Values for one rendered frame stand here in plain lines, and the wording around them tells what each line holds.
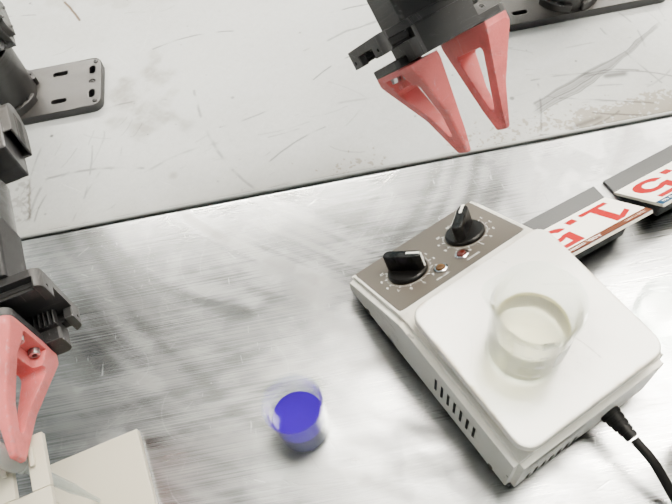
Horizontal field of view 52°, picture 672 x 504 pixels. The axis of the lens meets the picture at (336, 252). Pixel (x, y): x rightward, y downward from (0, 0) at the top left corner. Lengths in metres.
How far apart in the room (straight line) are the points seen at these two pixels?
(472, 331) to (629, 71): 0.37
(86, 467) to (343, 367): 0.21
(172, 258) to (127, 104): 0.20
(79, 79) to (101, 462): 0.41
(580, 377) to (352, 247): 0.23
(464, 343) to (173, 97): 0.43
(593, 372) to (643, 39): 0.41
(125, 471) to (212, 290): 0.16
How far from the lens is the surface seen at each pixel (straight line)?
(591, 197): 0.65
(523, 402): 0.46
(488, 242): 0.54
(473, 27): 0.50
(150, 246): 0.65
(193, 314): 0.60
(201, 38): 0.81
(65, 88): 0.80
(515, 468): 0.48
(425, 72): 0.46
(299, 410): 0.52
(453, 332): 0.47
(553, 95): 0.72
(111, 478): 0.57
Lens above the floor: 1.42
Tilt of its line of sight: 59 degrees down
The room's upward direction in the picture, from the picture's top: 11 degrees counter-clockwise
